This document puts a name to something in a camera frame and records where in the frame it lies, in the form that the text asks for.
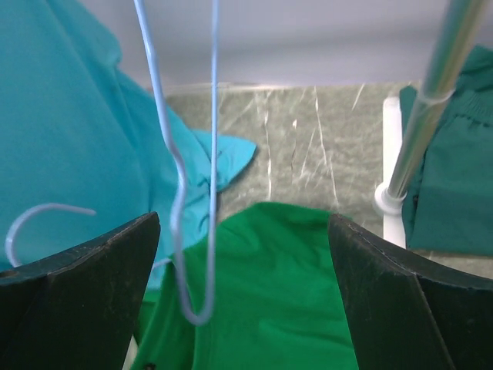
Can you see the blue wire hanger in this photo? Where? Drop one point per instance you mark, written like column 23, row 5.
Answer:
column 49, row 228
column 175, row 221

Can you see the turquoise t shirt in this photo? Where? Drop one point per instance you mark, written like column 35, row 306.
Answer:
column 75, row 129

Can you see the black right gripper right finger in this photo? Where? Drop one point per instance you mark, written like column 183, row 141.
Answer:
column 405, row 311

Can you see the white clothes rack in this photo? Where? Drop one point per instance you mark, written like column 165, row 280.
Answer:
column 403, row 150

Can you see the dark green pants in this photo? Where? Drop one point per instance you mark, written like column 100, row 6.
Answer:
column 448, row 207

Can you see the green t shirt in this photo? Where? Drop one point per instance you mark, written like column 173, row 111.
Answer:
column 277, row 302

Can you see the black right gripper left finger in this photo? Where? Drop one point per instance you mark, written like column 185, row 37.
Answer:
column 77, row 309

